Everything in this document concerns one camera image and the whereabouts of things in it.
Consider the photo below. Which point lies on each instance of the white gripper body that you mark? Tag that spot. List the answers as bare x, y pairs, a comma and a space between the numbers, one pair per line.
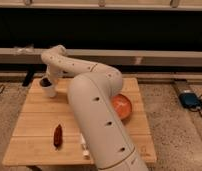
52, 76

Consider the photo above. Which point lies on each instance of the white ceramic cup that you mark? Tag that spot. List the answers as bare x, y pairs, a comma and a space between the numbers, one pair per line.
48, 87

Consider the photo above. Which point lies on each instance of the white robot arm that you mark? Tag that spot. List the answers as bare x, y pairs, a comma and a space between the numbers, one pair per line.
89, 96

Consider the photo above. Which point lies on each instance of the black stand leg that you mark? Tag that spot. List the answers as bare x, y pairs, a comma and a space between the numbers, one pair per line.
29, 76

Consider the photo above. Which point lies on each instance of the wooden table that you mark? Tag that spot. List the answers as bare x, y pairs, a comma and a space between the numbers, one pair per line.
32, 139

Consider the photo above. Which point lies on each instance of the red chili pepper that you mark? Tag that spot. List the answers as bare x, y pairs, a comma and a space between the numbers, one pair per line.
58, 136

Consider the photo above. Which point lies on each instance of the orange bowl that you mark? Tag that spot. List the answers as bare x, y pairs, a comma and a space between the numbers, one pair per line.
122, 106

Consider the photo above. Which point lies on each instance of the white tube with cap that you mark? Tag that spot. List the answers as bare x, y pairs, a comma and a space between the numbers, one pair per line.
86, 153

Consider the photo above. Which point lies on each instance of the blue box on floor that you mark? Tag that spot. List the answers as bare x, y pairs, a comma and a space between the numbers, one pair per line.
189, 100

